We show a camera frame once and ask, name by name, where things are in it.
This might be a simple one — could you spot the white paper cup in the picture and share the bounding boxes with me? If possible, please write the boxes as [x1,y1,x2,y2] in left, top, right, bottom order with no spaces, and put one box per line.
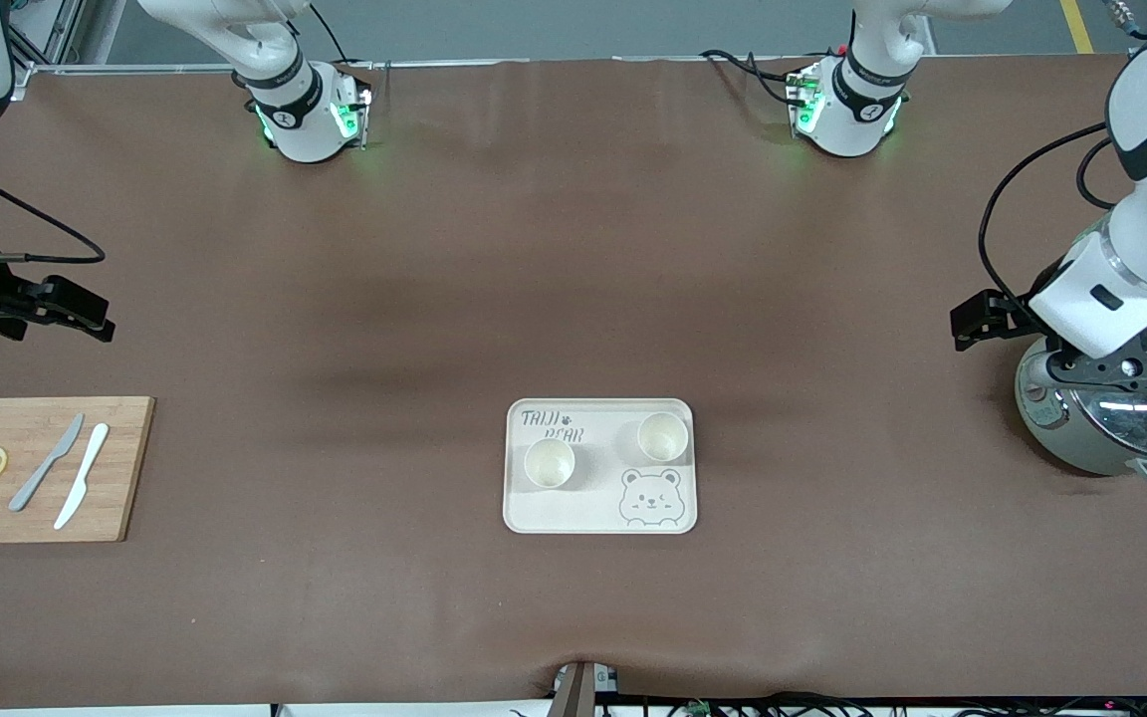
[636,411,689,463]
[523,438,576,490]

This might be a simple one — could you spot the glass pot lid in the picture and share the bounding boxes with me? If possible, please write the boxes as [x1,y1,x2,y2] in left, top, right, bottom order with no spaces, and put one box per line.
[1066,317,1147,459]

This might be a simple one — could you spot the grey plastic knife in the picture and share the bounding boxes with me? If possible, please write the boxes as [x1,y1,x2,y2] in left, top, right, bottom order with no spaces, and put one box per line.
[8,413,86,513]

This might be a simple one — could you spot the grey-green cooking pot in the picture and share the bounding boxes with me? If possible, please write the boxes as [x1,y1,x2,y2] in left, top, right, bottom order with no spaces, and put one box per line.
[1015,339,1147,487]

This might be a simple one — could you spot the wooden cutting board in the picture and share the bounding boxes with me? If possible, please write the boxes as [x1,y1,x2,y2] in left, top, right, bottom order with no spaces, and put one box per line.
[0,396,156,545]

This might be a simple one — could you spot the white plastic knife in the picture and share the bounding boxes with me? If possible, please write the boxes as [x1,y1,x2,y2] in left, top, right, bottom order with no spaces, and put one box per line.
[54,423,111,531]

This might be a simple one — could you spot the cream tray with bear print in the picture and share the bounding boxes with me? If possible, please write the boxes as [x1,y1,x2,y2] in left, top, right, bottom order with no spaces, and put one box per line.
[503,398,698,535]

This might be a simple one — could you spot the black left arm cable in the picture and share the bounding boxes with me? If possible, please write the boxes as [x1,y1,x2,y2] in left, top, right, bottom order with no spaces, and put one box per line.
[978,121,1132,312]

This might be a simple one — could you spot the aluminium frame profile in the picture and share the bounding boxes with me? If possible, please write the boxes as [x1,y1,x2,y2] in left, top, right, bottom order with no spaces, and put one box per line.
[4,0,87,101]

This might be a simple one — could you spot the black cables at arm base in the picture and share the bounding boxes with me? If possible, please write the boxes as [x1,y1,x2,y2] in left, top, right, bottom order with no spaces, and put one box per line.
[700,48,813,106]

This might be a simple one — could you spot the thin black base cable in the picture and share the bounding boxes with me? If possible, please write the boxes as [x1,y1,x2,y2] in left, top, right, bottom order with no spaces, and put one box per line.
[310,0,375,91]

